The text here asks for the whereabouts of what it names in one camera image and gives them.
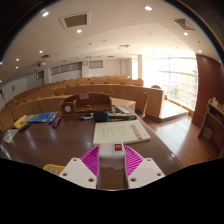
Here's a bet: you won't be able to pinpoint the white printed leaflet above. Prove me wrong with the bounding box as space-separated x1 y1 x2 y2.
2 128 18 144

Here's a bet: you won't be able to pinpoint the white charger block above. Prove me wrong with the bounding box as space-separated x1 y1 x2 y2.
98 142 126 171

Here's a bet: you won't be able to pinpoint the low wooden platform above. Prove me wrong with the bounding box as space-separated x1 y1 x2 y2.
145 99 190 123

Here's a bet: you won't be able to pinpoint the black remote control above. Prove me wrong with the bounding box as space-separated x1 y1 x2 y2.
18 122 32 133

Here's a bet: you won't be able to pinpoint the rows of wooden lecture desks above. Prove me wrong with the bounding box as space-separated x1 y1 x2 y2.
0 75 164 134

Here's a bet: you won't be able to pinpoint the round ceiling lights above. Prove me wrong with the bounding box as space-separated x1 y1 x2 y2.
13 4 204 71

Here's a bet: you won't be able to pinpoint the blue marker pen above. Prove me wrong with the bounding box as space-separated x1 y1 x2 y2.
48 113 58 126

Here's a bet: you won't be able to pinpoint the black handheld microphone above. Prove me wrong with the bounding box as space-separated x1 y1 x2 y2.
93 110 110 123

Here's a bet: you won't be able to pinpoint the blue folder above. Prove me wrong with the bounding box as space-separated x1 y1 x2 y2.
27 111 58 124

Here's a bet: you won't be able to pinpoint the yellow power strip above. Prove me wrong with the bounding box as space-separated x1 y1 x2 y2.
42 163 66 176

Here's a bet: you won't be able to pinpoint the large bright window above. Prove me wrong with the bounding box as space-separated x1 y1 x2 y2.
143 57 199 111

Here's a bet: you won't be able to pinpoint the red marker pen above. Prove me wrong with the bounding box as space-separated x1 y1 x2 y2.
52 115 63 129

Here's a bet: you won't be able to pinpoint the wooden shelf unit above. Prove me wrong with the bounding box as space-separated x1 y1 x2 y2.
197 97 224 152

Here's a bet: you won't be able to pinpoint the wooden chair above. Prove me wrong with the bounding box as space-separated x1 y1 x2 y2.
134 91 150 120

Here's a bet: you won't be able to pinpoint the grey flat device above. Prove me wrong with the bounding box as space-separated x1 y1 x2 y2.
108 106 138 122

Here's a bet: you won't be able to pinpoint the black and white marker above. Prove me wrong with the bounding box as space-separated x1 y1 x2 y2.
79 113 95 121

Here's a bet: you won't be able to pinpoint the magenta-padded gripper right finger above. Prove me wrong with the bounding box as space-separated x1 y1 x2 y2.
124 144 166 190

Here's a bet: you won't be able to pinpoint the wooden desk organizer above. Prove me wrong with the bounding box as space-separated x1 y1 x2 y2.
59 92 113 118

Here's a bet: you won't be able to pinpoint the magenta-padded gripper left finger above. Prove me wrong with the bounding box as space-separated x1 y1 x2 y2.
59 144 102 190

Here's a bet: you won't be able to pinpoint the square ceiling vent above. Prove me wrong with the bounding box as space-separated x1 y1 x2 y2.
173 18 195 32
59 12 92 29

